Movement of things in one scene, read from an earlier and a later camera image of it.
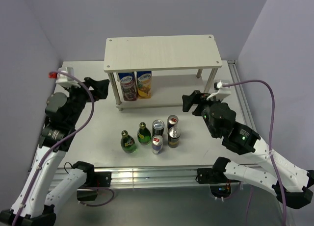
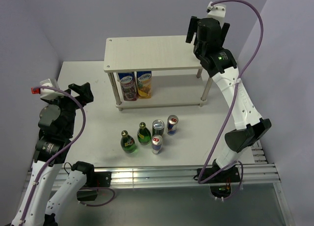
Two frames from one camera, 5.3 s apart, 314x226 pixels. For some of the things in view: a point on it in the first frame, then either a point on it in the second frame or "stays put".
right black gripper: (189, 100) → (192, 29)
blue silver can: (157, 140) stays put
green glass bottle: (127, 142) stays put
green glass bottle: (144, 135) stays put
